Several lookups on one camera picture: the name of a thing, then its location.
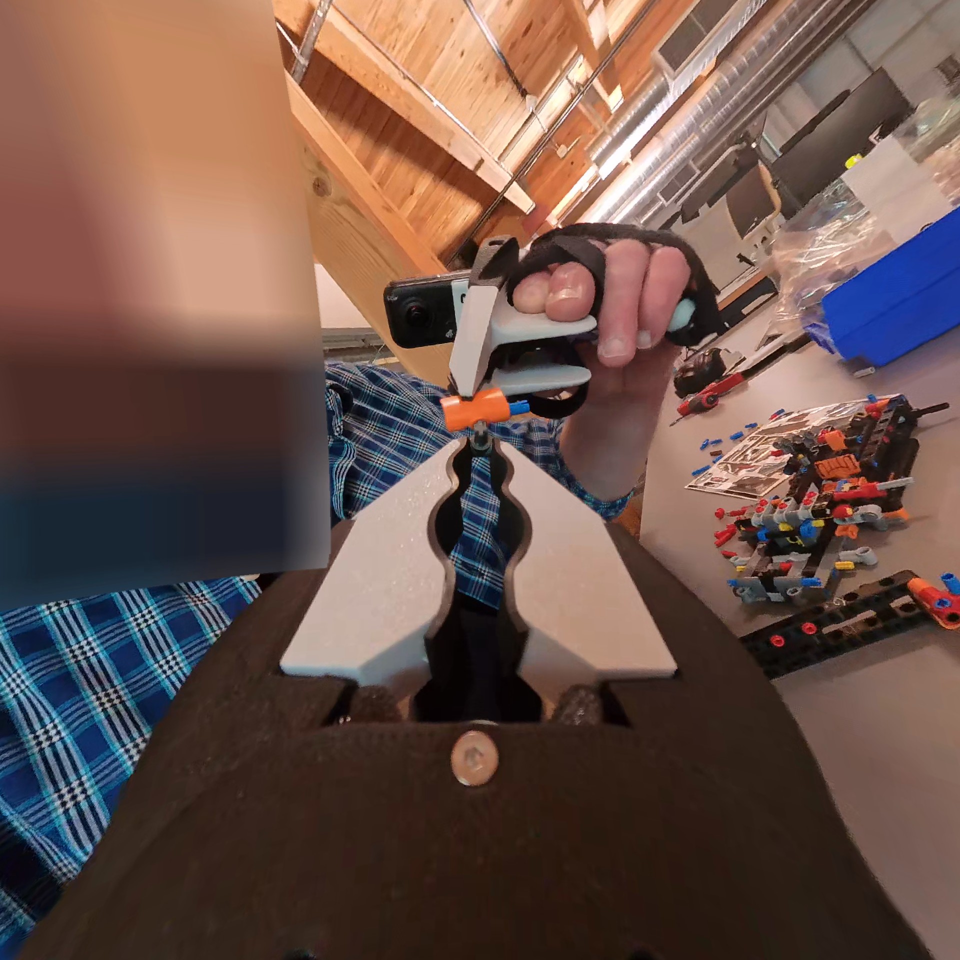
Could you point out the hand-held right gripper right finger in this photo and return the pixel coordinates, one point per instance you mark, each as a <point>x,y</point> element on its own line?
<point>592,600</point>

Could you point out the blue plastic bin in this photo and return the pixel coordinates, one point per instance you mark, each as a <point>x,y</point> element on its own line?
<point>900,300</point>

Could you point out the long black lego beam assembly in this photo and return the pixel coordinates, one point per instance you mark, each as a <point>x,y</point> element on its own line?
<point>847,622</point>

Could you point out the person's left forearm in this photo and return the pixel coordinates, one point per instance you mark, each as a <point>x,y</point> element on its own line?
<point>600,465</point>

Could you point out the silver ventilation duct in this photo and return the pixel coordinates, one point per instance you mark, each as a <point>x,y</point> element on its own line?
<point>637,135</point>

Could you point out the clear plastic bag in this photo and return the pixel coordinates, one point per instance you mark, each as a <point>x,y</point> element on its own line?
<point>825,240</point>

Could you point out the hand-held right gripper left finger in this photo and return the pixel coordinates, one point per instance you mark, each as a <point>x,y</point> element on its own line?
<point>367,600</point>

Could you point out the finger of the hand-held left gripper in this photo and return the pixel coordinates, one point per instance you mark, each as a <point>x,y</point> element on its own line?
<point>471,337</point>

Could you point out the orange lego T connector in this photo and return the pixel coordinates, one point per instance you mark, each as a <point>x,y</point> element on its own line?
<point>469,411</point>

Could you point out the blue plaid shirt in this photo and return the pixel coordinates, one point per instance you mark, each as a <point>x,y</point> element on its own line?
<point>112,675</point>

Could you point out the printed lego sheet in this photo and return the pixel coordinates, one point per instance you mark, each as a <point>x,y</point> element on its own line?
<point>739,472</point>

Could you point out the dark lego pin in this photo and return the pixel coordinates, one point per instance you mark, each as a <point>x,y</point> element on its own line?
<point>480,441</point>

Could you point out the person's left hand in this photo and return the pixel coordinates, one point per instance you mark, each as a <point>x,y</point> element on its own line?
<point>630,300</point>

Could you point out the small black monitor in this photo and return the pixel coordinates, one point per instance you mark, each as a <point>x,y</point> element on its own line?
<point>750,202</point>

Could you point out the multicoloured lego build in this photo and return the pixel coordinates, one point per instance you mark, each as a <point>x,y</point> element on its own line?
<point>810,525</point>

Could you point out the large black monitor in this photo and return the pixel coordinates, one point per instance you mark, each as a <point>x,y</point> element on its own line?
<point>840,142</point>

